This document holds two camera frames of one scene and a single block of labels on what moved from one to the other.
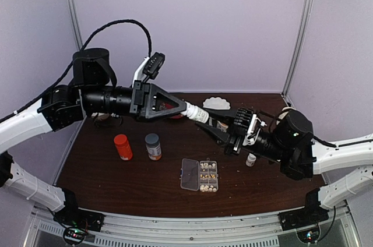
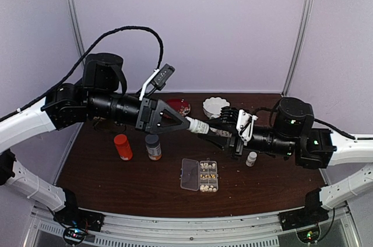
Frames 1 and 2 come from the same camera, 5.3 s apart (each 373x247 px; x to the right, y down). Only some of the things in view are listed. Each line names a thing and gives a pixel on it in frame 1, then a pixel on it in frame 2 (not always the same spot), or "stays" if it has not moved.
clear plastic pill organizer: [201, 176] stays
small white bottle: [196, 113] → [197, 126]
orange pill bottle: [123, 147] stays
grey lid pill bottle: [152, 143] stays
